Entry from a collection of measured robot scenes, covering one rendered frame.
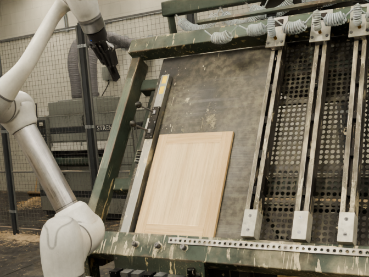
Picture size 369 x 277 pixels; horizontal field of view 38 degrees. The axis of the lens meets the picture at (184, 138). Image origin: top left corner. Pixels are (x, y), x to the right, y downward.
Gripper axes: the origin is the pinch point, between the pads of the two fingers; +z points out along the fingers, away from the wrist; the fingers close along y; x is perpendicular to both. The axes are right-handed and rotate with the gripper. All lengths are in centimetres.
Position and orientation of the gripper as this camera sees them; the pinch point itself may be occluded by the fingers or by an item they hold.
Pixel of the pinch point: (113, 72)
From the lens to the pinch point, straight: 221.1
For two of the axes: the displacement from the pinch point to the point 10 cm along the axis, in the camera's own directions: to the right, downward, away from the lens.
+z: 2.8, 7.4, 6.1
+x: -5.5, 6.5, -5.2
